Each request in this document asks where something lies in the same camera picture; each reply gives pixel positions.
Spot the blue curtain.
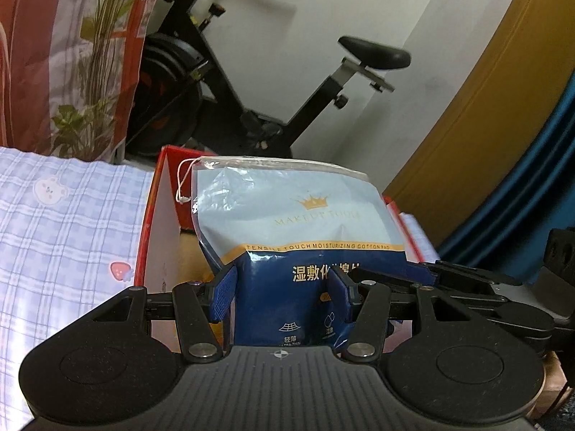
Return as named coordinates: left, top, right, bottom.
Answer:
left=438, top=67, right=575, bottom=279

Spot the floral printed curtain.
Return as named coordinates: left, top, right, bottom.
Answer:
left=0, top=0, right=165, bottom=162

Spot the blue checked bed sheet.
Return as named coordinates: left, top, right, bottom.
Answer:
left=0, top=146, right=440, bottom=418

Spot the blue cotton pad bag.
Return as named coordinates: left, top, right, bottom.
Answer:
left=177, top=156, right=425, bottom=351

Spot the yellow wooden panel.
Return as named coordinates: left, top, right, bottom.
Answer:
left=384, top=0, right=575, bottom=245

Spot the black exercise bike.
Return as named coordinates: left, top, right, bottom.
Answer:
left=126, top=0, right=411, bottom=160

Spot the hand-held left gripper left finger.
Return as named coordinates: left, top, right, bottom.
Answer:
left=92, top=265, right=239, bottom=364

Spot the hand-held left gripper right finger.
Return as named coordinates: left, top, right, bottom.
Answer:
left=330, top=274, right=470, bottom=362

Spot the red cardboard box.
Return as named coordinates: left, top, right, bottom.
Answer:
left=143, top=145, right=438, bottom=355

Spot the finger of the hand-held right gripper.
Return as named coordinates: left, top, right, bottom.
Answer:
left=431, top=289, right=504, bottom=319
left=359, top=261, right=522, bottom=295

